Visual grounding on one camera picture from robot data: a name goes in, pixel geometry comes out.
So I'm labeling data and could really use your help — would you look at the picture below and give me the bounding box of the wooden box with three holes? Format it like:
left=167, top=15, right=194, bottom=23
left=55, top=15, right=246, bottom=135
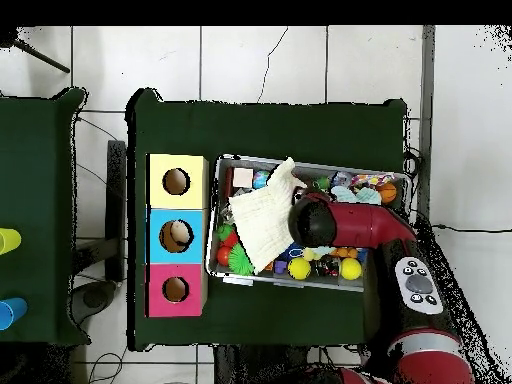
left=144, top=153, right=211, bottom=319

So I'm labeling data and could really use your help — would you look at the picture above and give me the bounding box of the pale wooden cube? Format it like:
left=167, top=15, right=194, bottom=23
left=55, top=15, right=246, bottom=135
left=232, top=167, right=255, bottom=189

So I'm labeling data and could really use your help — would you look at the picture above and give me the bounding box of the smooth yellow ball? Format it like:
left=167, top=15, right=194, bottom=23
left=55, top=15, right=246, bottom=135
left=340, top=257, right=363, bottom=281

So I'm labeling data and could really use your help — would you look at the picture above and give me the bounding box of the blue plastic cup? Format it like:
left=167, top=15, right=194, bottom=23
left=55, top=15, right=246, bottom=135
left=0, top=297, right=29, bottom=331

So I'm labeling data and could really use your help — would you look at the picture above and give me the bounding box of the dark green table cloth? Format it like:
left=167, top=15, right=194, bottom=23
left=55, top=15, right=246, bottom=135
left=0, top=87, right=88, bottom=345
left=127, top=87, right=409, bottom=352

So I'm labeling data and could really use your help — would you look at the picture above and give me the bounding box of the blue globe ball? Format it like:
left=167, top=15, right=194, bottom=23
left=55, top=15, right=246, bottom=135
left=252, top=169, right=274, bottom=190

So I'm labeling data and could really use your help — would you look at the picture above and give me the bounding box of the cream yellow waffle cloth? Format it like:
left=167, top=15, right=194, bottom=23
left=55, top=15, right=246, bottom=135
left=227, top=157, right=299, bottom=273

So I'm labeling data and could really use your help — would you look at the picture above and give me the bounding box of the colourful polka dot fabric toy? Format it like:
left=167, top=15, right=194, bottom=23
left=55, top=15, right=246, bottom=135
left=349, top=173, right=396, bottom=189

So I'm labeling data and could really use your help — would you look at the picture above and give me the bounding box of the yellow tennis ball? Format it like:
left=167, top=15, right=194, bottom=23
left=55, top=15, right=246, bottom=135
left=288, top=257, right=313, bottom=281

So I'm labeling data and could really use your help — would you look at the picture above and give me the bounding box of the black tripod leg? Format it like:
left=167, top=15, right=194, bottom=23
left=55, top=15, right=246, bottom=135
left=0, top=27, right=72, bottom=75

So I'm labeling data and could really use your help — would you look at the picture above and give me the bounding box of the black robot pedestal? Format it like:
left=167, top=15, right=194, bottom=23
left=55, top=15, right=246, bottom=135
left=214, top=343, right=353, bottom=384

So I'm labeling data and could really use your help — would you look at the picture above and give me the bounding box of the orange basketball toy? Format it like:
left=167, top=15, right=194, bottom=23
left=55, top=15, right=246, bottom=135
left=377, top=183, right=399, bottom=205

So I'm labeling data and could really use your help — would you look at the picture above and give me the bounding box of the yellow plastic cup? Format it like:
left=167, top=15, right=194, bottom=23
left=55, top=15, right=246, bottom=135
left=0, top=227, right=23, bottom=256

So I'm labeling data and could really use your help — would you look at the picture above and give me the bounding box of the clear mesh bin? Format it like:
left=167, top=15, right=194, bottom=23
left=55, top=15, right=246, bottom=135
left=205, top=153, right=413, bottom=296

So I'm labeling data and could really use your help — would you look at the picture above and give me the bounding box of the green spiky ball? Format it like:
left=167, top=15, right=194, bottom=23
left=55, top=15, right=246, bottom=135
left=228, top=243, right=257, bottom=277

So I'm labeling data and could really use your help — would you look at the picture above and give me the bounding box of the black equipment stand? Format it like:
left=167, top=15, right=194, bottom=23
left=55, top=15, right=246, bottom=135
left=70, top=139, right=129, bottom=321

